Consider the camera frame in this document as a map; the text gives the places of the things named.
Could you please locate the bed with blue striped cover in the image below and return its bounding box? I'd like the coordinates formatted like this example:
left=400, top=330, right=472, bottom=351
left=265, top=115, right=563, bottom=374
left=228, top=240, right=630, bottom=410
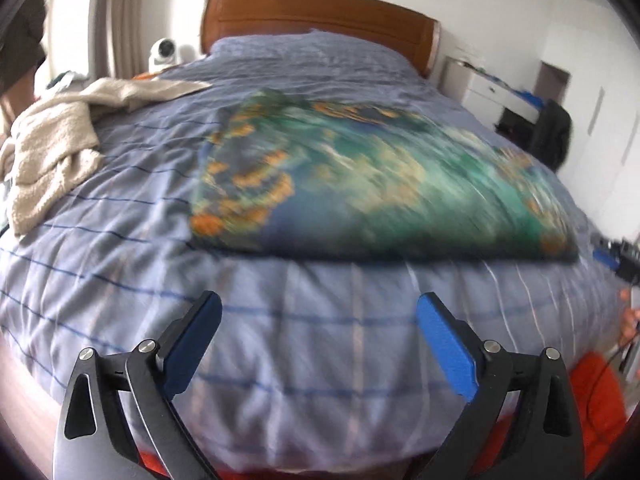
left=0, top=30, right=632, bottom=472

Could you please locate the cream fleece blanket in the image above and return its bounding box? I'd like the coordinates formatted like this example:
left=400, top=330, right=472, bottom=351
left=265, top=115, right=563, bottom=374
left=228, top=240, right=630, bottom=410
left=0, top=78, right=212, bottom=237

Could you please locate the white security camera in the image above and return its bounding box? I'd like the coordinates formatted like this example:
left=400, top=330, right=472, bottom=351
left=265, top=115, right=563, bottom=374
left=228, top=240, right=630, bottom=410
left=148, top=37, right=177, bottom=72

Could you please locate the white wardrobe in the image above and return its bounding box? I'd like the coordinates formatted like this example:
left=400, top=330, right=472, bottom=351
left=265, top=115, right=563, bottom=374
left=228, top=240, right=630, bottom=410
left=534, top=7, right=640, bottom=233

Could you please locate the person's right hand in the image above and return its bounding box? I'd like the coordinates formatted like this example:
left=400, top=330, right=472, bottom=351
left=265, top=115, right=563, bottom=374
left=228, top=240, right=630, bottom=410
left=619, top=286, right=640, bottom=347

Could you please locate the orange fleece clothing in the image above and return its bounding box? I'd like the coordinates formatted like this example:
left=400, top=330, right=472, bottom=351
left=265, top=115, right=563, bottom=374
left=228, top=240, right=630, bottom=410
left=574, top=350, right=637, bottom=477

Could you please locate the grey curtain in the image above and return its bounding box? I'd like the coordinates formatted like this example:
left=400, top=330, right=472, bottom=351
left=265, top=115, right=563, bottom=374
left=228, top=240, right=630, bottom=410
left=92, top=0, right=152, bottom=79

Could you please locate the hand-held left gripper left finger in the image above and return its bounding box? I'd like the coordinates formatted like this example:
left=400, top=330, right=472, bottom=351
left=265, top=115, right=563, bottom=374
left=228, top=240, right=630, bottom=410
left=52, top=290, right=223, bottom=480

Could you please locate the green cloth pile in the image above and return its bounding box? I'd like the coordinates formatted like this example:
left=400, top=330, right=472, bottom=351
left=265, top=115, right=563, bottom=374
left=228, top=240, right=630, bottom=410
left=46, top=72, right=82, bottom=94

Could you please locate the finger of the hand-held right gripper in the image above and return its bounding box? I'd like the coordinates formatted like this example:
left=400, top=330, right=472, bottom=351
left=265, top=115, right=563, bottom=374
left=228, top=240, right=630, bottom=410
left=592, top=246, right=622, bottom=270

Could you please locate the black cable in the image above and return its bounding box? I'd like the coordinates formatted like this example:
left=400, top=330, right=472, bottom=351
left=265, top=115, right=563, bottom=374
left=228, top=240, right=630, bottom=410
left=584, top=327, right=638, bottom=443

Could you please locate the wooden bed headboard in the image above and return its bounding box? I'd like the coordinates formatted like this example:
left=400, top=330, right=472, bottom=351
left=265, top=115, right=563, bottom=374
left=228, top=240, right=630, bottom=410
left=200, top=0, right=443, bottom=80

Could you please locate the green printed jacket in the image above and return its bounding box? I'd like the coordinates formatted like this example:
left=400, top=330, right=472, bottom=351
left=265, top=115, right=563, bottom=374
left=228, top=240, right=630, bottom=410
left=189, top=87, right=582, bottom=264

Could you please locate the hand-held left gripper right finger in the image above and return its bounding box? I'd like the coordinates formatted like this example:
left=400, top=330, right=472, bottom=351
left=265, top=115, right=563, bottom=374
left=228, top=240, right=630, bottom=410
left=416, top=291, right=585, bottom=480

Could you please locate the white desk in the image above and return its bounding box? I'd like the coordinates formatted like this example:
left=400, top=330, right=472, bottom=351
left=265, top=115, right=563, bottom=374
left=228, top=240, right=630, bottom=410
left=442, top=57, right=544, bottom=127

